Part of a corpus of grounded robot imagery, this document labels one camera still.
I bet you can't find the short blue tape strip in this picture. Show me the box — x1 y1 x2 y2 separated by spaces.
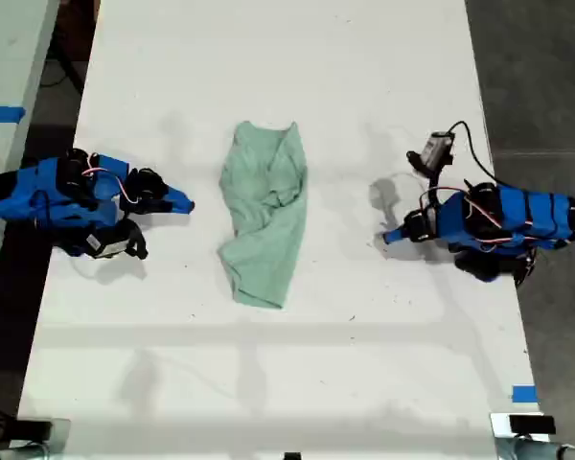
511 384 540 404

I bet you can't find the long blue tape strip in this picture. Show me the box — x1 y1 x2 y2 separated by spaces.
0 105 27 125

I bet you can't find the white side table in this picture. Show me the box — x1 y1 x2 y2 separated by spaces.
0 0 62 311

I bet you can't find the black floor cable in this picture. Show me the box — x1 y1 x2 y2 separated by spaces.
38 43 86 89

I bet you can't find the black box on grey plate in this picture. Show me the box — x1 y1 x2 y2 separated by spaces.
14 417 72 454

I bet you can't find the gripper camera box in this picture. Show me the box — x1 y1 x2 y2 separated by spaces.
82 228 131 261
420 129 457 171

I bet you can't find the gripper camera stalk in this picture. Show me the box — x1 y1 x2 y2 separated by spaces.
118 218 150 262
405 149 454 187

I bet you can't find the grey metal clamp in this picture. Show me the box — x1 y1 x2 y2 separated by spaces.
494 434 575 460
0 442 55 460

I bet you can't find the black box on white plate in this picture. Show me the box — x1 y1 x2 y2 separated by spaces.
489 412 557 439

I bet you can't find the arm red white wire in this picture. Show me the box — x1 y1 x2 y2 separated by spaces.
418 185 515 252
80 151 141 206

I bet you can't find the pale green T-shirt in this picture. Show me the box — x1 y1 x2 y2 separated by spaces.
217 120 310 311

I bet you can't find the black camera cable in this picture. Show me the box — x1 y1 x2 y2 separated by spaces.
447 120 500 187

